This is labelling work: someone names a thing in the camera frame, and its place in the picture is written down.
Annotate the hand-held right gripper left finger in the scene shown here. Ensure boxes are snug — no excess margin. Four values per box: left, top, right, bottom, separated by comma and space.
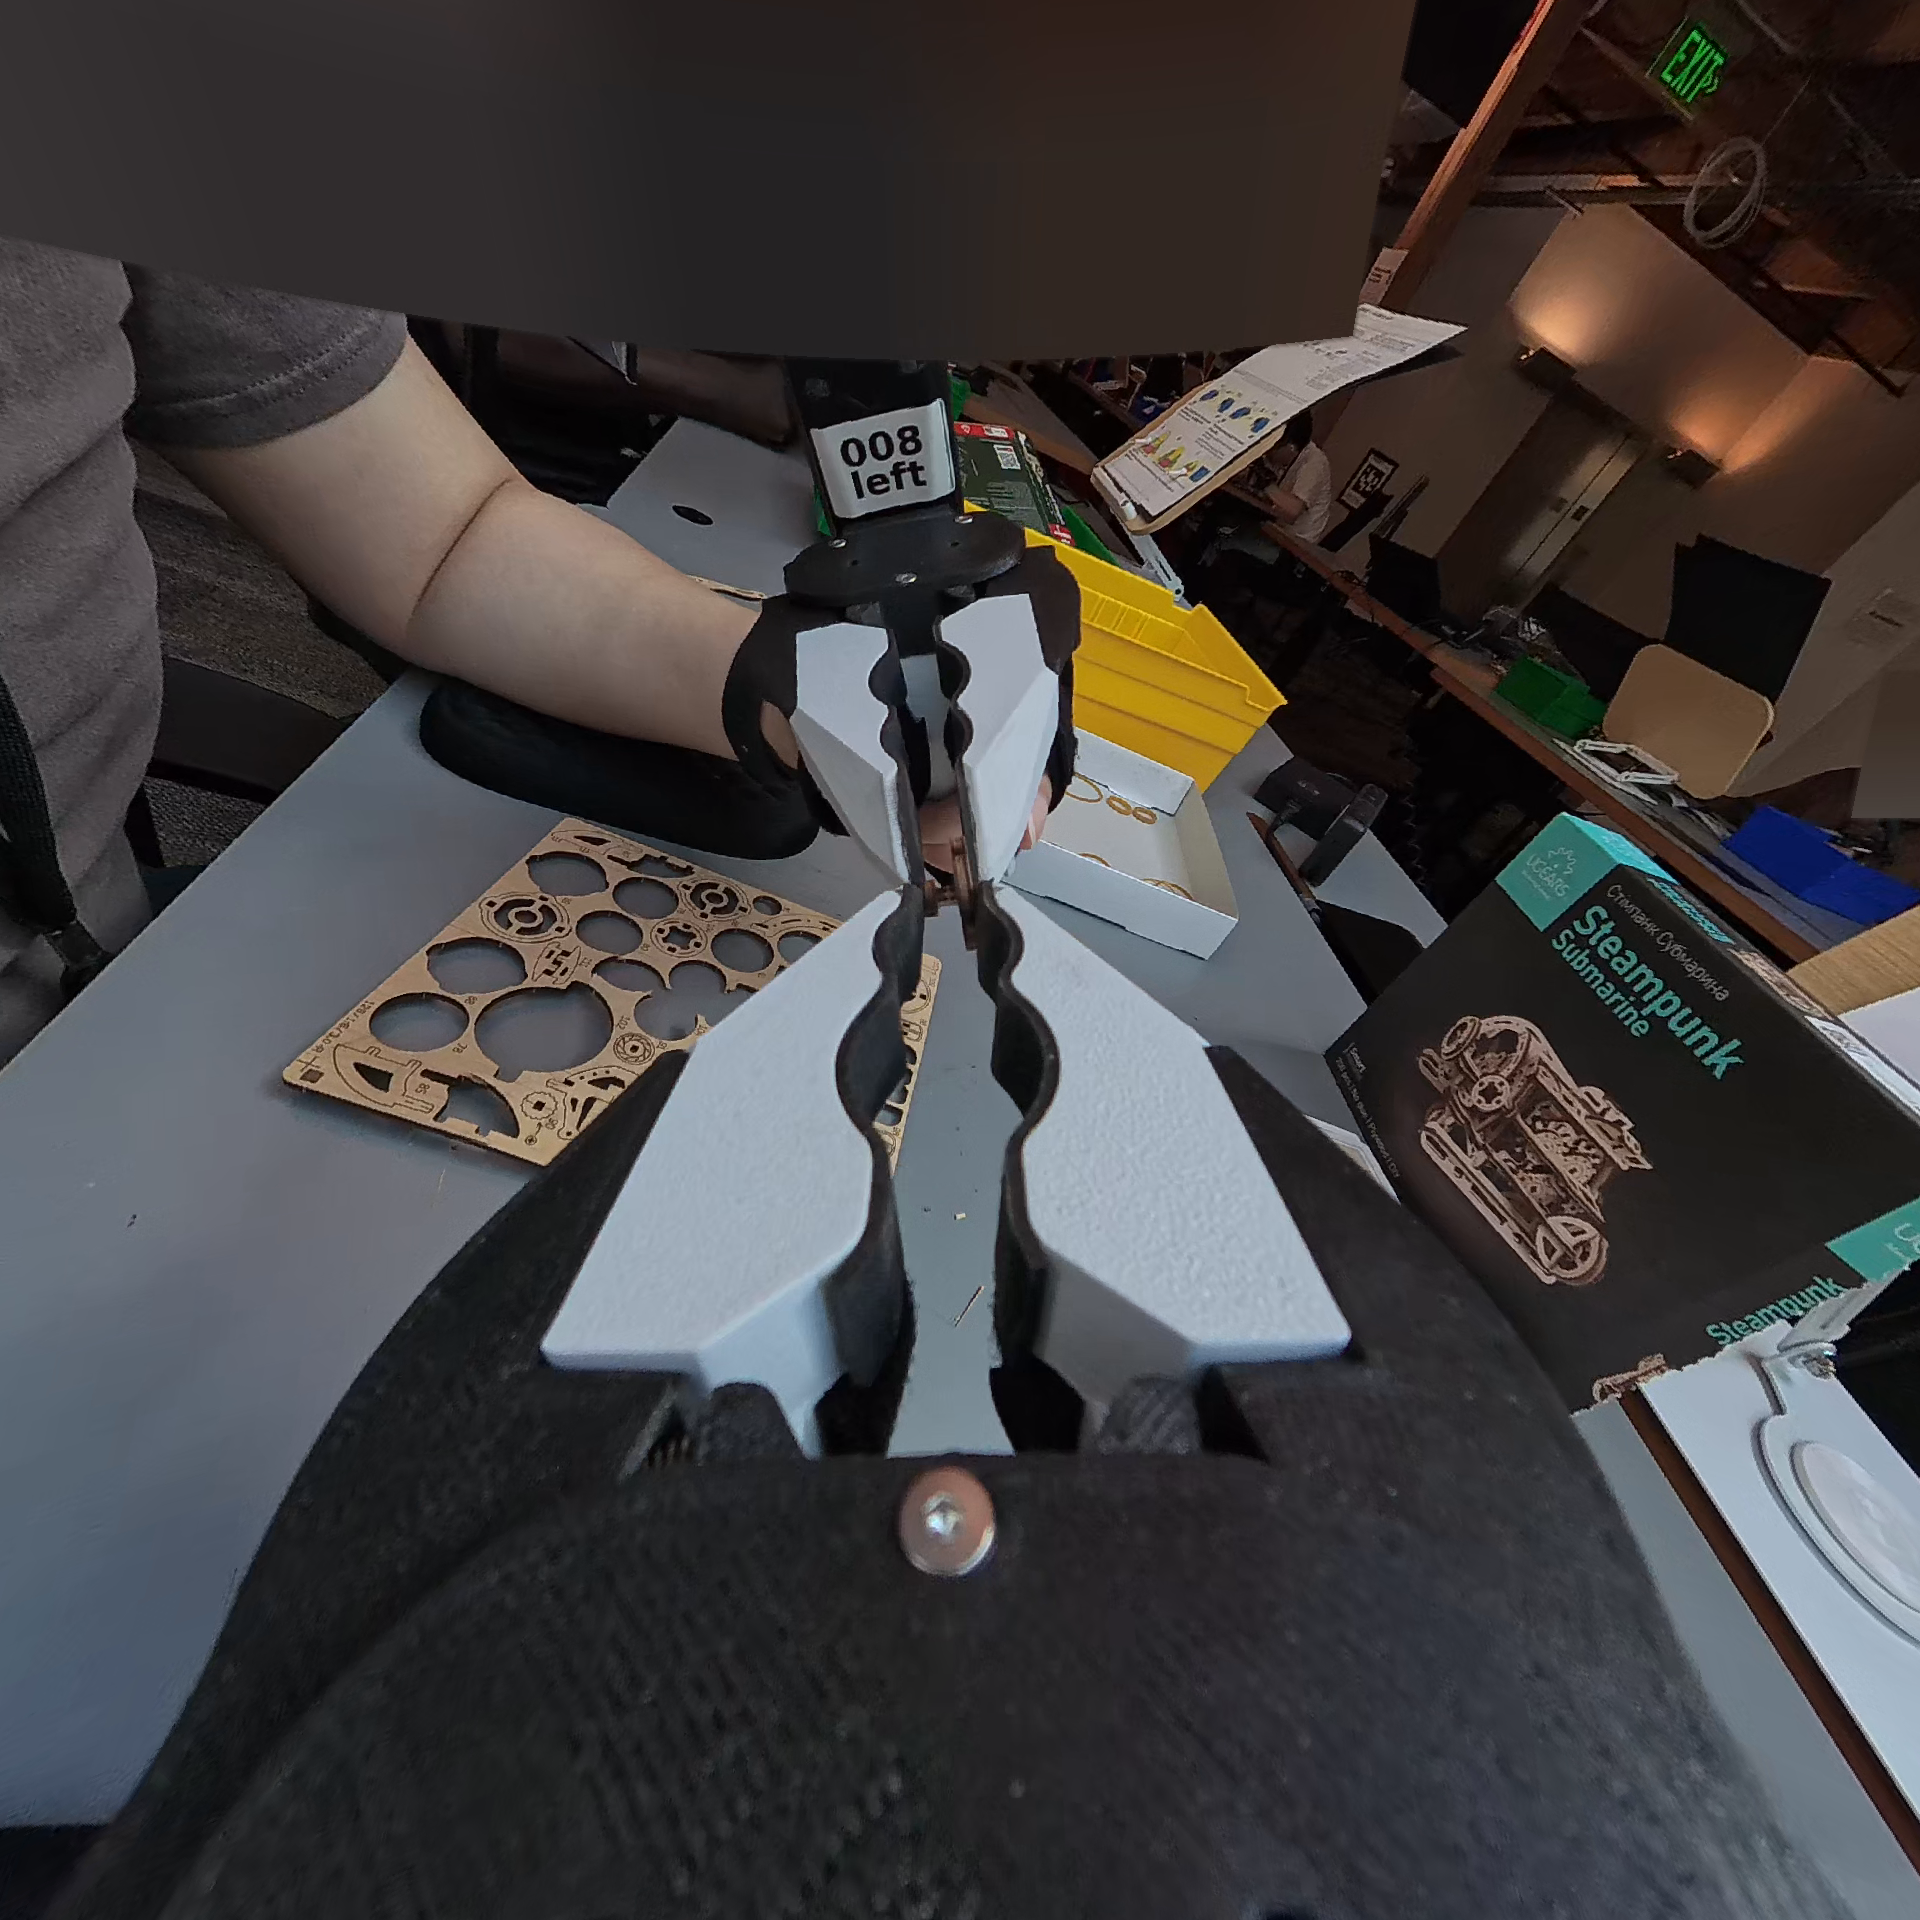
539, 889, 919, 1455

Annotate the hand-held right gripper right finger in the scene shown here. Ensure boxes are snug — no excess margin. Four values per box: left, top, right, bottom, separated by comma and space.
972, 884, 1351, 1452

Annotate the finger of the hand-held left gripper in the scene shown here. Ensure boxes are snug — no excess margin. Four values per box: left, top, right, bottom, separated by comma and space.
931, 593, 1069, 895
786, 618, 935, 891

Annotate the small wooden gear part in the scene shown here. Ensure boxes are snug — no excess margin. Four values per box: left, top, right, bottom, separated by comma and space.
911, 836, 991, 948

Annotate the person's left forearm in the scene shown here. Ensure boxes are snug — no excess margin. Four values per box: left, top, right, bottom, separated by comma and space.
395, 473, 759, 752

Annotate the black model kit box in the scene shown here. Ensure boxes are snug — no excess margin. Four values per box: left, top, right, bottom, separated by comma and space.
1324, 815, 1920, 1412

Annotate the laser-cut wooden parts sheet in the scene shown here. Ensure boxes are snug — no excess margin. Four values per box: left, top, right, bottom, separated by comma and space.
282, 816, 947, 1170

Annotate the person's left hand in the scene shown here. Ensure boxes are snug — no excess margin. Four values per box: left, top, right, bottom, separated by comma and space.
742, 683, 1052, 889

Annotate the green cardboard box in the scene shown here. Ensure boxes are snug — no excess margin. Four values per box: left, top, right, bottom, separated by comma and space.
951, 422, 1081, 547

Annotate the yellow plastic bin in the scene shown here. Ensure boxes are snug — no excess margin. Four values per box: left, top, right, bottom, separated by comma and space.
982, 502, 1290, 790

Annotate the white cardboard tray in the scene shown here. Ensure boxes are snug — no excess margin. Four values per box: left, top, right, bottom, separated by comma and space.
1001, 731, 1242, 962

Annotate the black wrist rest pad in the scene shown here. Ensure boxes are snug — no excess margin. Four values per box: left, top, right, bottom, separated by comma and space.
416, 679, 823, 865

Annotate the black round desk device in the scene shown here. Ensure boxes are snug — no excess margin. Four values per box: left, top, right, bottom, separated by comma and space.
1248, 757, 1390, 889

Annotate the instruction poster board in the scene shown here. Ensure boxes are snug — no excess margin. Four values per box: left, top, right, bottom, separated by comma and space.
1090, 304, 1469, 534
1572, 1290, 1920, 1854

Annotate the green plastic bin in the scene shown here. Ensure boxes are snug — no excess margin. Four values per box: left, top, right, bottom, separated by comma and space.
1493, 655, 1608, 738

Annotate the grey fabric office chair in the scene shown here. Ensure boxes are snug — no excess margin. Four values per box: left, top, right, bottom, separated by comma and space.
126, 451, 400, 872

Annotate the beige chair back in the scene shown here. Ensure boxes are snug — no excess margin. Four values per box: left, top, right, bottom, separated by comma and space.
1604, 644, 1775, 801

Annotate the blue plastic bin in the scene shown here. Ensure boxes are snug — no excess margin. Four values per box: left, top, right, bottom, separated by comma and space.
1723, 802, 1920, 924

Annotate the black strap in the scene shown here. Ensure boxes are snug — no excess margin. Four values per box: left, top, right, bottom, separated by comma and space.
0, 675, 110, 997

